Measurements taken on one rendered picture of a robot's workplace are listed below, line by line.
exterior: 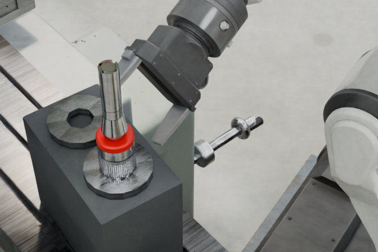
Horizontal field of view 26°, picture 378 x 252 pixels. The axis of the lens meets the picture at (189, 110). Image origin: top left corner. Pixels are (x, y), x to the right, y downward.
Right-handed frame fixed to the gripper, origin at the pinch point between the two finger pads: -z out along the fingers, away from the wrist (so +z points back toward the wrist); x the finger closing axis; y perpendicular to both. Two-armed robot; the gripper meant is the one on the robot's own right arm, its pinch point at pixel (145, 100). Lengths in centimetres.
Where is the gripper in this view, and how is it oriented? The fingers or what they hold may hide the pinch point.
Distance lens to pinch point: 105.9
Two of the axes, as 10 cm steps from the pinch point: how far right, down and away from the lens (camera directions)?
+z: 5.7, -7.8, 2.6
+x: -5.7, -6.0, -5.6
